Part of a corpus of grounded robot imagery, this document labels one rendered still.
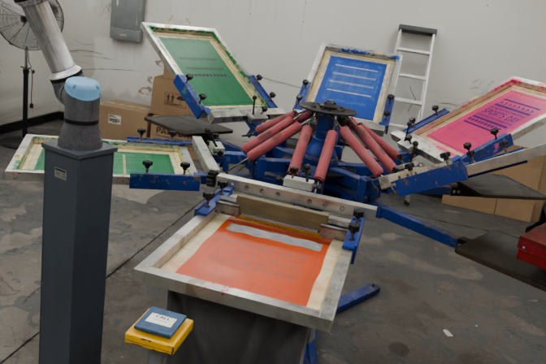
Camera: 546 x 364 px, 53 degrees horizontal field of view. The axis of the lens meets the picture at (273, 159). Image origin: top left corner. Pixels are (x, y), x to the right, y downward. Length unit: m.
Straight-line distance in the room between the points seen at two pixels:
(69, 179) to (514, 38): 4.93
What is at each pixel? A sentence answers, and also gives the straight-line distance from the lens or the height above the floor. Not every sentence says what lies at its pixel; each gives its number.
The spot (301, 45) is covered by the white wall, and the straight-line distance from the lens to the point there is 6.18.
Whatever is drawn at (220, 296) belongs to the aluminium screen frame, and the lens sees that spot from 1.59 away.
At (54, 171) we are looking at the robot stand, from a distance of 2.07.
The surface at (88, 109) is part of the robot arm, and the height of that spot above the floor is 1.34.
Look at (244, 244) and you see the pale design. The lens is 1.96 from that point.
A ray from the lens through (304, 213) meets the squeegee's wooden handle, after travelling 2.06.
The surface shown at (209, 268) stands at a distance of 1.77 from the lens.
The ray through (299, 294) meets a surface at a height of 0.95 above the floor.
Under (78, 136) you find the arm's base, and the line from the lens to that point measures 2.01.
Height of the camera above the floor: 1.77
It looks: 15 degrees down
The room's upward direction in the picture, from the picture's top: 8 degrees clockwise
